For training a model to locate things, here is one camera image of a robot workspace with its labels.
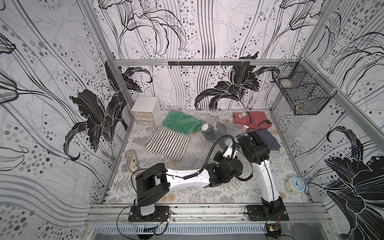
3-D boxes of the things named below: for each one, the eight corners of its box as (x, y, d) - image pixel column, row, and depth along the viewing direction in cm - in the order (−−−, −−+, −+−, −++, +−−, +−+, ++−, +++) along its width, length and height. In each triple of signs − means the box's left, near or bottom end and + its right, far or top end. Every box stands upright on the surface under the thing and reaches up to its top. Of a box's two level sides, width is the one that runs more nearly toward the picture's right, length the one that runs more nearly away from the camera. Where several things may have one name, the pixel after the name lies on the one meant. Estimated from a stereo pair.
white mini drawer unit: (136, 125, 111) (130, 113, 101) (142, 108, 123) (136, 95, 113) (157, 125, 111) (153, 113, 101) (161, 108, 123) (157, 95, 113)
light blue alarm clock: (287, 193, 81) (291, 190, 76) (282, 179, 85) (286, 176, 81) (303, 193, 80) (308, 190, 76) (297, 179, 85) (302, 176, 81)
